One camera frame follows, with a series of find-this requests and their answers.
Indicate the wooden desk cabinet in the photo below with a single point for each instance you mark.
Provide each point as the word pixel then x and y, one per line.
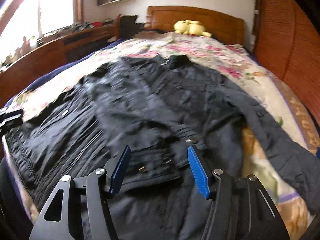
pixel 50 56

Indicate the yellow plush toy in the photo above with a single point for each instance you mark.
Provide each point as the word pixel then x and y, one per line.
pixel 193 28

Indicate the red basket on desk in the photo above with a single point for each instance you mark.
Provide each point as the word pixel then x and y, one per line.
pixel 96 24

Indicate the wooden louvered wardrobe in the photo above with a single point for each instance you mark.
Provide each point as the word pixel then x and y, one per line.
pixel 287 44

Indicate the window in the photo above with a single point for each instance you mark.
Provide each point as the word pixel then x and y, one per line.
pixel 23 21

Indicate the black jacket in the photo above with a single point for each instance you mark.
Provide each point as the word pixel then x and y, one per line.
pixel 156 107

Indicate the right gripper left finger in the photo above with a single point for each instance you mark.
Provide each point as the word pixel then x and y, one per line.
pixel 60 217

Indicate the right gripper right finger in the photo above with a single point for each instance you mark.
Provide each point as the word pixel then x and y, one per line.
pixel 241 208

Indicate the wooden chair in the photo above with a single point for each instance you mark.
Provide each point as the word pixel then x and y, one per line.
pixel 125 26

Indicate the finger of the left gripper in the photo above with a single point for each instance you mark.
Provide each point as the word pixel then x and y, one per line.
pixel 10 118

